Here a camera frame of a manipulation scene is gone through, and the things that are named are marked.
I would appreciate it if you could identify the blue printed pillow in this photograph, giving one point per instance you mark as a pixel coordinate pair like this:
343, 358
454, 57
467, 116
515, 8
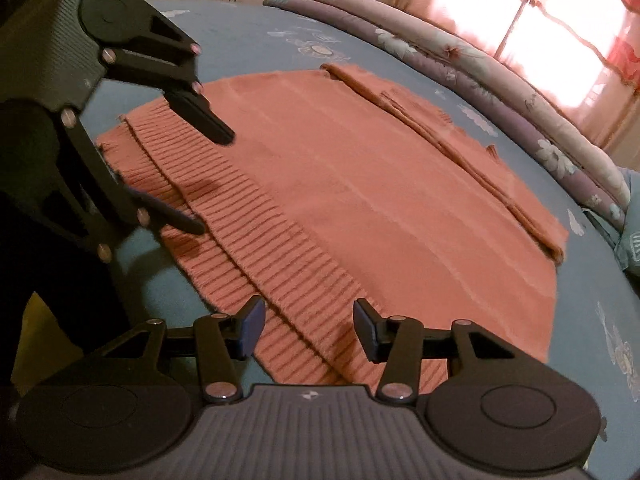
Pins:
631, 220

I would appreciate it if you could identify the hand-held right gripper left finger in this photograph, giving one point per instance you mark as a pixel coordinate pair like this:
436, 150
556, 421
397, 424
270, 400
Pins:
252, 325

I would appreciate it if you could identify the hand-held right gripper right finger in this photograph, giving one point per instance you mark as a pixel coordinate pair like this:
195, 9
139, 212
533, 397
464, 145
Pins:
365, 330

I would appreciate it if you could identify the orange striped knit sweater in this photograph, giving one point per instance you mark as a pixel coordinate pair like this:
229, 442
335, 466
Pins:
350, 185

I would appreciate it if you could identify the folded floral quilt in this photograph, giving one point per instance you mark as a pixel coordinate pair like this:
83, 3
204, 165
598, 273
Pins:
475, 65

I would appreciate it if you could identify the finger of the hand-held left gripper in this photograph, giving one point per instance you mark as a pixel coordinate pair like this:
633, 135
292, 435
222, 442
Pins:
200, 115
170, 217

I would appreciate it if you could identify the pink window curtain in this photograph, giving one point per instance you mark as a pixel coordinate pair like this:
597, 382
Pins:
615, 60

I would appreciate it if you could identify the blue floral bed sheet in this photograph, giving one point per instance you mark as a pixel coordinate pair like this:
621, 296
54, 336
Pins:
575, 270

